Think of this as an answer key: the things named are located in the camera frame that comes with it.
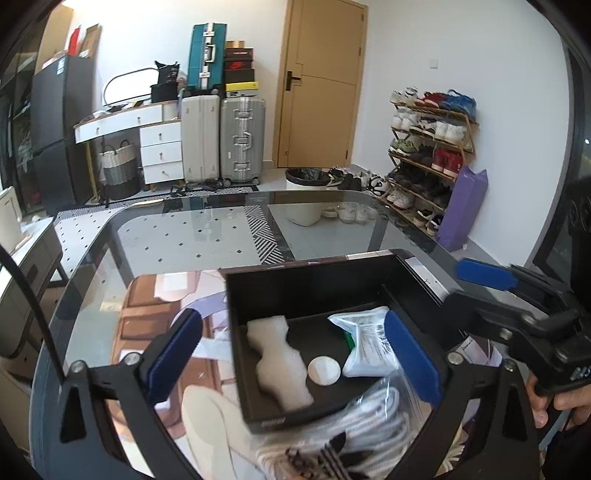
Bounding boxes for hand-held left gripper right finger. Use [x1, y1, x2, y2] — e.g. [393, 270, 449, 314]
[383, 310, 542, 480]

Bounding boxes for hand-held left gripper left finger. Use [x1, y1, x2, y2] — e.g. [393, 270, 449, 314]
[59, 309, 205, 480]

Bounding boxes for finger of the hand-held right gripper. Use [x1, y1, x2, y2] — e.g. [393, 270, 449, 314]
[456, 259, 578, 315]
[441, 291, 548, 344]

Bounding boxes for bagged rope with black print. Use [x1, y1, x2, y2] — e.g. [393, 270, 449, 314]
[254, 376, 467, 480]

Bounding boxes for black cardboard box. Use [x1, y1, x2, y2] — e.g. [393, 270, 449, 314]
[219, 249, 462, 437]

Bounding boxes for person's right hand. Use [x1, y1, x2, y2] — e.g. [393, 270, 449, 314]
[526, 369, 591, 429]

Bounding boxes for printed table mat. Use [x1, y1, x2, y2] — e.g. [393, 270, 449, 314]
[108, 270, 504, 480]

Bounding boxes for green white plastic packet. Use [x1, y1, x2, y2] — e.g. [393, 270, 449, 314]
[327, 305, 402, 378]

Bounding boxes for purple yoga mat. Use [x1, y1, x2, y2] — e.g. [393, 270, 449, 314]
[436, 166, 489, 252]

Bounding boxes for white round disc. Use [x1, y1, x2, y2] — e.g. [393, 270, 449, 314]
[308, 355, 342, 385]

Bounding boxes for white foam piece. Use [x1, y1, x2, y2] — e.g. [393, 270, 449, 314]
[246, 318, 311, 413]

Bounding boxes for black white patterned rug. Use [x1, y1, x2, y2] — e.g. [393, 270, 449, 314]
[53, 185, 296, 266]

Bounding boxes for wooden shoe rack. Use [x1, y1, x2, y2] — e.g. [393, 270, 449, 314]
[385, 88, 478, 236]

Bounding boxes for shoes on floor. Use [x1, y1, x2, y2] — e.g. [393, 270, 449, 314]
[321, 167, 391, 224]

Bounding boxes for white side cabinet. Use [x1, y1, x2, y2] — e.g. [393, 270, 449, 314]
[0, 217, 65, 358]

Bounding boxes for grey white woven basket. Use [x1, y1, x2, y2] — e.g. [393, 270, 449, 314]
[98, 141, 139, 201]

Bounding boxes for white trash bin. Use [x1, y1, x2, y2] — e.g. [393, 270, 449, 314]
[284, 167, 324, 227]

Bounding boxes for white vanity desk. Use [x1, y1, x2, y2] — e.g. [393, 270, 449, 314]
[74, 99, 183, 204]

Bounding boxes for white suitcase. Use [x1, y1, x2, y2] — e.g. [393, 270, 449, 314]
[181, 93, 221, 184]

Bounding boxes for silver suitcase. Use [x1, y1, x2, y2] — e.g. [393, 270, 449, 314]
[220, 97, 267, 185]

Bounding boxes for tan wooden door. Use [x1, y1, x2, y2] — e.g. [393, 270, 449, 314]
[272, 0, 369, 169]

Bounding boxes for black fridge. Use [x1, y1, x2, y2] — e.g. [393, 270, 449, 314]
[30, 55, 95, 215]

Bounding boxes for black bag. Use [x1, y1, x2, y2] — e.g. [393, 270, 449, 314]
[151, 60, 181, 103]

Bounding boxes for dark glass cabinet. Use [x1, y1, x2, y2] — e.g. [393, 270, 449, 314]
[0, 51, 38, 217]

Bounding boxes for oval mirror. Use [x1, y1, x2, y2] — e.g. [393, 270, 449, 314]
[102, 67, 158, 109]

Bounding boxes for stack of shoe boxes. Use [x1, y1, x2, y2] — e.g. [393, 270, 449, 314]
[223, 39, 259, 99]

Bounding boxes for teal suitcase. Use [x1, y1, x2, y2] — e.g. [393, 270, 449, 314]
[187, 23, 228, 93]

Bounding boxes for cardboard boxes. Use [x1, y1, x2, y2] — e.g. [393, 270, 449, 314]
[41, 23, 101, 61]

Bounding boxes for black cable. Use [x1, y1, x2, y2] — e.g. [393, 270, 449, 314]
[0, 244, 66, 385]

